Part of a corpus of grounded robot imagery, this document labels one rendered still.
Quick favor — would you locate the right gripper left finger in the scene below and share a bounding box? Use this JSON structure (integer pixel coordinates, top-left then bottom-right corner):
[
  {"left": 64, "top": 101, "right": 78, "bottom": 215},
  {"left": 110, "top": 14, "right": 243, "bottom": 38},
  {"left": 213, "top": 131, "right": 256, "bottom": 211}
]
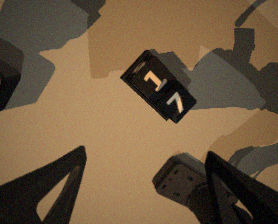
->
[{"left": 0, "top": 145, "right": 87, "bottom": 224}]

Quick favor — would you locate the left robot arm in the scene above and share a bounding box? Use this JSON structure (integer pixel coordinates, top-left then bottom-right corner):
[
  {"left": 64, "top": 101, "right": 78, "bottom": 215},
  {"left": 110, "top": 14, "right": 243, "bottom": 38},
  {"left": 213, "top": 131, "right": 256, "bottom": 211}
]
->
[{"left": 0, "top": 72, "right": 5, "bottom": 92}]

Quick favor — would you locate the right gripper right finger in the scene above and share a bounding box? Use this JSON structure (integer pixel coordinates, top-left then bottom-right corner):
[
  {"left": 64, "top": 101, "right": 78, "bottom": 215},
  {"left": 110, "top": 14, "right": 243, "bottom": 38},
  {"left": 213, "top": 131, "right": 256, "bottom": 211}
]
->
[{"left": 205, "top": 151, "right": 278, "bottom": 224}]

